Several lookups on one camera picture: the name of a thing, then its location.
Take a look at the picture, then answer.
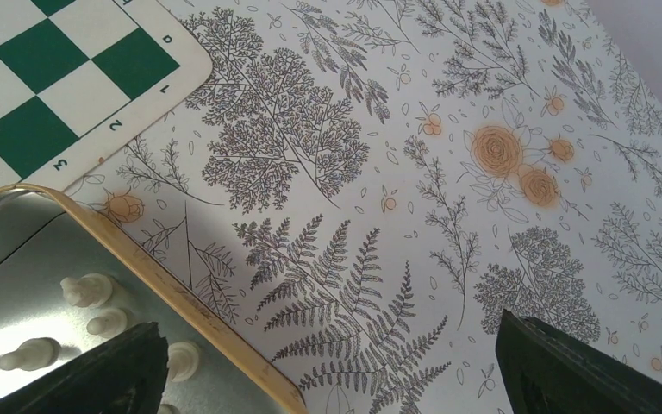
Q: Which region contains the white chess piece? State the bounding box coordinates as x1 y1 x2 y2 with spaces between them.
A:
60 273 113 308

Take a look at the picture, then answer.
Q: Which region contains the gold rimmed metal tin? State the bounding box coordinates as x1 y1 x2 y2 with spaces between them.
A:
0 185 307 413

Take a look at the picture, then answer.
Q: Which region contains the white chess pawn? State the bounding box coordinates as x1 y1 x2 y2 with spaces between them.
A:
86 308 128 339
167 342 200 383
0 337 61 371

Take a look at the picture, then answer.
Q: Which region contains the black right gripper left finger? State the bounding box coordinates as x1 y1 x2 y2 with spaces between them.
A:
0 322 168 413

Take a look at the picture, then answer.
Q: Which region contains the floral patterned table mat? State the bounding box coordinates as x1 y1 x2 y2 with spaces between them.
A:
69 1 662 413

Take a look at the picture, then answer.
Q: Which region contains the green white chess board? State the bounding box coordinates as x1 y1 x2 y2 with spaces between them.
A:
0 0 213 190

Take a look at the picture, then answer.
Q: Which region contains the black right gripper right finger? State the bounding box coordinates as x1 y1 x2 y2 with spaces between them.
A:
496 310 662 413

